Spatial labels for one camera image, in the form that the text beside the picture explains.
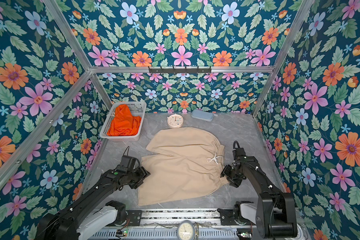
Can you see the beige round front clock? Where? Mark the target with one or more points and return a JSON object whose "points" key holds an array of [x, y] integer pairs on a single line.
{"points": [[186, 231]]}

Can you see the white plastic laundry basket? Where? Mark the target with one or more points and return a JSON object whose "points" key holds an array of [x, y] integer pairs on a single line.
{"points": [[136, 108]]}

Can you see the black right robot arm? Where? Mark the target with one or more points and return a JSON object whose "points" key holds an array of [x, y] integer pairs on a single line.
{"points": [[274, 215]]}

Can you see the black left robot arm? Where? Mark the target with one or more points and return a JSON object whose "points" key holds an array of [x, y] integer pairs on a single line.
{"points": [[80, 220]]}

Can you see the pink round alarm clock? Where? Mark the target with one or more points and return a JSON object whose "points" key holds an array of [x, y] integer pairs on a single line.
{"points": [[175, 121]]}

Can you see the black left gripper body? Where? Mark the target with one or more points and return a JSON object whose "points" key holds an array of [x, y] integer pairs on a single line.
{"points": [[137, 177]]}

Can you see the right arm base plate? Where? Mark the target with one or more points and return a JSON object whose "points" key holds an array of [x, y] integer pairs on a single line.
{"points": [[232, 217]]}

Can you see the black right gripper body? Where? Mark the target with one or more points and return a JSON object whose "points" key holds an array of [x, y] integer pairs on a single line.
{"points": [[235, 177]]}

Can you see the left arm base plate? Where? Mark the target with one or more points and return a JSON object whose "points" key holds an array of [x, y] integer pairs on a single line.
{"points": [[129, 218]]}

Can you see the black wall hook rail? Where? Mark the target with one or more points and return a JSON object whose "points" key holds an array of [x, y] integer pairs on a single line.
{"points": [[178, 70]]}

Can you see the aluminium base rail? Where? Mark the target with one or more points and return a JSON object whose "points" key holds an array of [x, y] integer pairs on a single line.
{"points": [[162, 224]]}

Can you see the orange shorts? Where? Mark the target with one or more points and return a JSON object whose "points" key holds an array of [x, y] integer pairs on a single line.
{"points": [[124, 123]]}

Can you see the beige drawstring shorts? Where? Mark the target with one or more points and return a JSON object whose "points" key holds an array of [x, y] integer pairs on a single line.
{"points": [[185, 163]]}

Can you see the grey-blue pencil case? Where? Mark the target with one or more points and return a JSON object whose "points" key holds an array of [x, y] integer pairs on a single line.
{"points": [[202, 115]]}

